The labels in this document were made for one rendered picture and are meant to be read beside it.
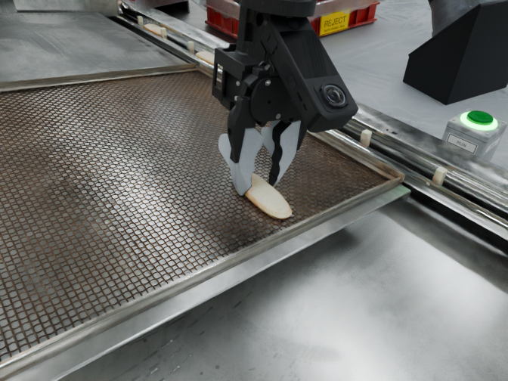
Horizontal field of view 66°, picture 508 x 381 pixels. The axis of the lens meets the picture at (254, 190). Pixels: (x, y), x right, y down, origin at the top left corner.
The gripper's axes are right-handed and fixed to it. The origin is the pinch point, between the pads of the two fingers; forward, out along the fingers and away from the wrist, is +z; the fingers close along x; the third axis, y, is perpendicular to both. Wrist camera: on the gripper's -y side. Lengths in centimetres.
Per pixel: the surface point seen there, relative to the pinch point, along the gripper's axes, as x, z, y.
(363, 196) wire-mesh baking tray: -11.1, 0.6, -6.3
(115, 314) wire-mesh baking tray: 20.0, 0.2, -10.3
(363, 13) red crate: -79, -7, 61
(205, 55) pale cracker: -22, 3, 57
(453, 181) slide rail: -32.1, 3.3, -6.5
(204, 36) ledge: -27, 1, 68
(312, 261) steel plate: -6.6, 10.7, -5.2
